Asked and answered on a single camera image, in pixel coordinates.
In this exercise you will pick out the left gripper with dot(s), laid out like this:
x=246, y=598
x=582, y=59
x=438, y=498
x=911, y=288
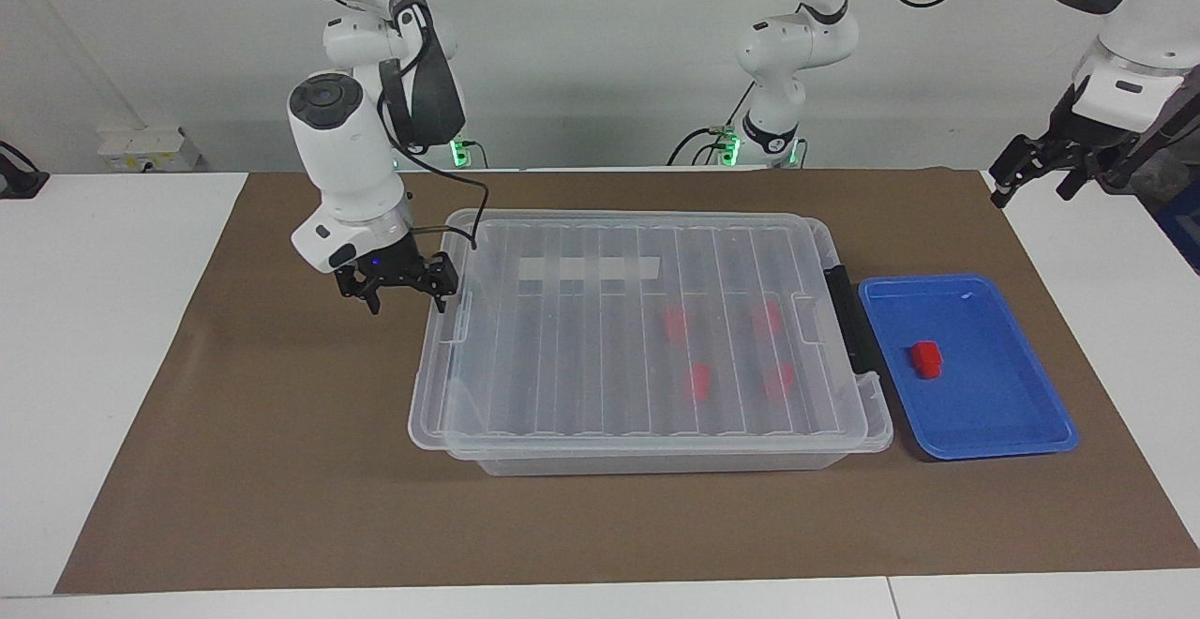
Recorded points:
x=1092, y=145

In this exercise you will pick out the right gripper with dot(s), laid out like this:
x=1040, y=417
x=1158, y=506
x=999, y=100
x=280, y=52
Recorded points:
x=389, y=267

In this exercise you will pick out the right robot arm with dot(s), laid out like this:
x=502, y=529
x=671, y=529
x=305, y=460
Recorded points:
x=342, y=155

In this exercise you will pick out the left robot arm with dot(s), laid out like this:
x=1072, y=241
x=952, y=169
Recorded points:
x=792, y=47

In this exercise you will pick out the clear plastic box lid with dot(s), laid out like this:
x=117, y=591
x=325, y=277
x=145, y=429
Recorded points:
x=600, y=356

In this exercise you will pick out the red block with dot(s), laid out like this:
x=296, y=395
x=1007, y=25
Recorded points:
x=927, y=359
x=698, y=382
x=779, y=381
x=675, y=324
x=768, y=319

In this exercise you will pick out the black box latch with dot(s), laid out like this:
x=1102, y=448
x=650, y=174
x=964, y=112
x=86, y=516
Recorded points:
x=851, y=319

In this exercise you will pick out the clear plastic storage box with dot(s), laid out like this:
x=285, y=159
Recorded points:
x=656, y=464

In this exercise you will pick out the black stand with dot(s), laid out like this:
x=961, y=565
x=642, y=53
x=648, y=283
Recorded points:
x=19, y=178
x=1162, y=136

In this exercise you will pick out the blue plastic tray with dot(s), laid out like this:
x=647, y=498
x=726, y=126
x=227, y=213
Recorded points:
x=994, y=413

